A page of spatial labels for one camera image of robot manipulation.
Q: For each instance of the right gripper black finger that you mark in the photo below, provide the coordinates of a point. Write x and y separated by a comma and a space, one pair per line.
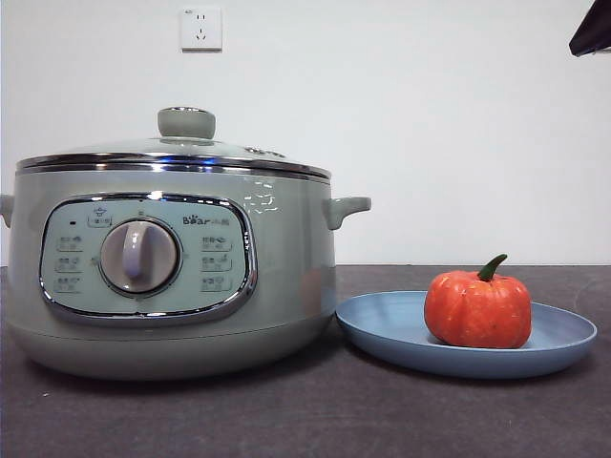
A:
594, 33

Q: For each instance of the white wall socket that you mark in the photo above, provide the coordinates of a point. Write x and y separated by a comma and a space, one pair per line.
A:
201, 28

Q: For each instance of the small orange pumpkin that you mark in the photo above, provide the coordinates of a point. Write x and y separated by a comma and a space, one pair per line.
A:
477, 310

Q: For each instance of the green electric steamer pot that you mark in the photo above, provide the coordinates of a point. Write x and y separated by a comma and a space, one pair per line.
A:
286, 286

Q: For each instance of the glass lid with green knob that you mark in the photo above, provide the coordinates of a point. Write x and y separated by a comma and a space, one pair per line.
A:
186, 124

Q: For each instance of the blue round plate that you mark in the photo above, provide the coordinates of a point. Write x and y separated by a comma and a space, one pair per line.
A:
382, 329

